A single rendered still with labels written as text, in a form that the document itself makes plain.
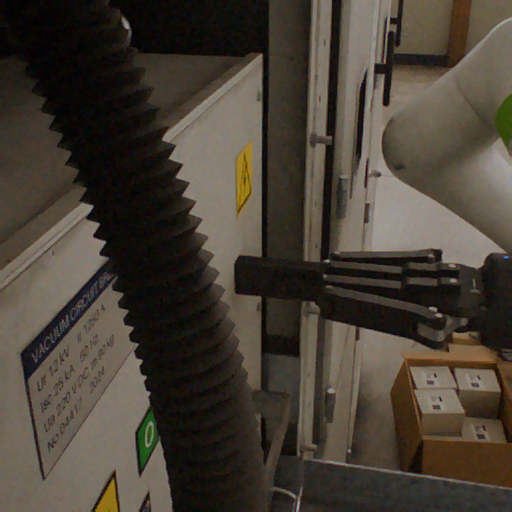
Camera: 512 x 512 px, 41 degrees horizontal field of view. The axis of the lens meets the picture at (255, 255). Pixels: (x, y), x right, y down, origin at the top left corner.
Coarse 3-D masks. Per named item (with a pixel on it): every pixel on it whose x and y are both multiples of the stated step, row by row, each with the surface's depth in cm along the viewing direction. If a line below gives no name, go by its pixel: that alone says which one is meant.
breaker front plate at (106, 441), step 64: (192, 128) 42; (256, 128) 61; (192, 192) 44; (256, 192) 63; (64, 256) 27; (256, 256) 66; (0, 320) 23; (256, 320) 69; (0, 384) 23; (128, 384) 36; (256, 384) 73; (0, 448) 24; (128, 448) 36
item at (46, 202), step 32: (0, 64) 58; (160, 64) 58; (192, 64) 58; (224, 64) 58; (256, 64) 58; (0, 96) 47; (32, 96) 47; (160, 96) 47; (192, 96) 45; (0, 128) 40; (32, 128) 40; (0, 160) 35; (32, 160) 35; (64, 160) 35; (0, 192) 31; (32, 192) 31; (64, 192) 31; (0, 224) 27; (32, 224) 26; (64, 224) 27; (0, 256) 24; (32, 256) 25; (0, 288) 23
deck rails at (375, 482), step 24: (312, 480) 84; (336, 480) 84; (360, 480) 83; (384, 480) 82; (408, 480) 81; (432, 480) 80; (456, 480) 80; (312, 504) 85; (336, 504) 85; (360, 504) 84; (384, 504) 84; (408, 504) 83; (432, 504) 82; (456, 504) 81; (480, 504) 80; (504, 504) 80
